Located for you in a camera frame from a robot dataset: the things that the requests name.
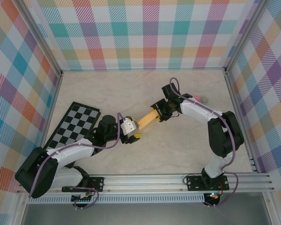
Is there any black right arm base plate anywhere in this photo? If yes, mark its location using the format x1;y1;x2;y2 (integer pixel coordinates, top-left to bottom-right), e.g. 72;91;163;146
186;175;230;192

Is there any wide aluminium base rail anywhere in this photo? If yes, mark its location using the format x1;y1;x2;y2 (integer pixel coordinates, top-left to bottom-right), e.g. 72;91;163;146
16;172;276;194

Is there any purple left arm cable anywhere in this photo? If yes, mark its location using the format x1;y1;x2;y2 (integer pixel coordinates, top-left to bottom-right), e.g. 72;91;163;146
28;112;127;210

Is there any small circuit board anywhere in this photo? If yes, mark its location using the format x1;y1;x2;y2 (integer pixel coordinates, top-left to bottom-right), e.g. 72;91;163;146
71;192;95;203
205;192;223;202

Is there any aluminium side rail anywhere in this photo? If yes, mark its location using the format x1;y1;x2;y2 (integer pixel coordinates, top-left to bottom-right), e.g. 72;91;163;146
30;71;64;176
223;67;259;175

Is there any slotted grey cable duct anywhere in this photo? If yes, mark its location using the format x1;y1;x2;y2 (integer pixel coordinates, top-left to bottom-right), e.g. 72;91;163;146
27;193;207;204

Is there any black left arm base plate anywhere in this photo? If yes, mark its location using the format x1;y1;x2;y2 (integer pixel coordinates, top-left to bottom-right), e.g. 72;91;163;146
62;176;105;193

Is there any pink marker pen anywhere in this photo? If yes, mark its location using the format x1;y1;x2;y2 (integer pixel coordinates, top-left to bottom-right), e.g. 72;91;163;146
192;95;209;104

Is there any aluminium frame post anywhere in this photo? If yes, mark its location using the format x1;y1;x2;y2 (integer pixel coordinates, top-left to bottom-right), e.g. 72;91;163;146
223;0;270;73
17;0;64;77

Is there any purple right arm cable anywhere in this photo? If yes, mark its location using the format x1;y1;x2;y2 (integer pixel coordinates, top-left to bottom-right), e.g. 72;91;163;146
169;78;239;208

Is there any black grey chessboard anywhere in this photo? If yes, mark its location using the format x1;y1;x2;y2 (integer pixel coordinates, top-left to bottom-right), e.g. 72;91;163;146
44;101;102;150

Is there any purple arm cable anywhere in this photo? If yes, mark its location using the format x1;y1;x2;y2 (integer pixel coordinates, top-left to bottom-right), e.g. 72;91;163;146
28;112;127;210
169;78;239;208

